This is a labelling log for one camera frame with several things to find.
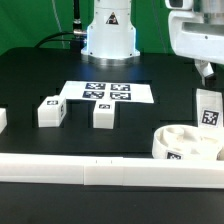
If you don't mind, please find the white U-shaped fence wall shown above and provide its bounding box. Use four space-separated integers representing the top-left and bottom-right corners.
0 153 224 189

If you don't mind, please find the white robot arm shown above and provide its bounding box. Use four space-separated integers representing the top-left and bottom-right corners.
81 0 224 78

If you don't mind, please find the white sheet with tags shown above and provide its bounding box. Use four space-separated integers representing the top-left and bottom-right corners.
60 81 154 103

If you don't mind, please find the black cable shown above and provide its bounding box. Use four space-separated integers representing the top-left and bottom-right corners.
34 0 88 49

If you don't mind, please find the green backdrop curtain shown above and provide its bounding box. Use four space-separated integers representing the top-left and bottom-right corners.
0 0 173 55

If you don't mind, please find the white block at left edge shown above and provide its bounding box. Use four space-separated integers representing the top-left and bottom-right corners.
0 108 7 134

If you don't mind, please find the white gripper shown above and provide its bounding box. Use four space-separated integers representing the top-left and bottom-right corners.
165 0 224 85

